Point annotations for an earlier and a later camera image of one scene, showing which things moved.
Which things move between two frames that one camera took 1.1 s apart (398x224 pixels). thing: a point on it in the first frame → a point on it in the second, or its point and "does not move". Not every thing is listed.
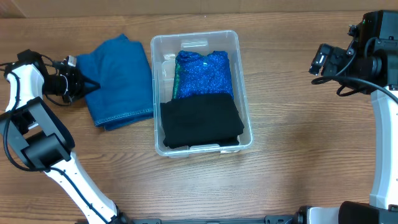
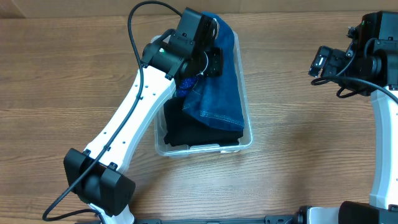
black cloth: x=200 y=119 does not move
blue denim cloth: x=121 y=67 → x=217 y=99
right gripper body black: x=330 y=62 does not move
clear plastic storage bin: x=164 y=47 does not move
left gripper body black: x=69 y=88 → x=208 y=62
